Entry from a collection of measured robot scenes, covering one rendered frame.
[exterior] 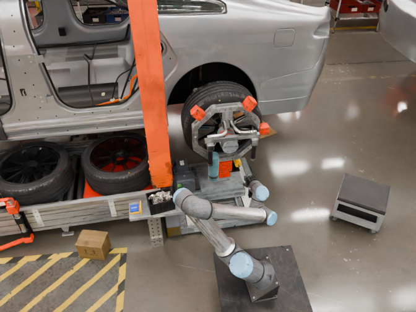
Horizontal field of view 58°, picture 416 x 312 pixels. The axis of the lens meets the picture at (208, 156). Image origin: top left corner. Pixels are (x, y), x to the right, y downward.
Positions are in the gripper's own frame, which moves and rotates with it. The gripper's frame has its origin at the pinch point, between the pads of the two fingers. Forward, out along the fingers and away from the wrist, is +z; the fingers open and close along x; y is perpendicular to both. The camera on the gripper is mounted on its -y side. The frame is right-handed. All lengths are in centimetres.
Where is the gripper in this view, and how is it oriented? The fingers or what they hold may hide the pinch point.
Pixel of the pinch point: (245, 180)
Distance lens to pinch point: 285.2
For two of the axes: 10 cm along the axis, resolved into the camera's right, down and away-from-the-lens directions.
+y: -1.1, -9.5, -2.8
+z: -2.4, -2.4, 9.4
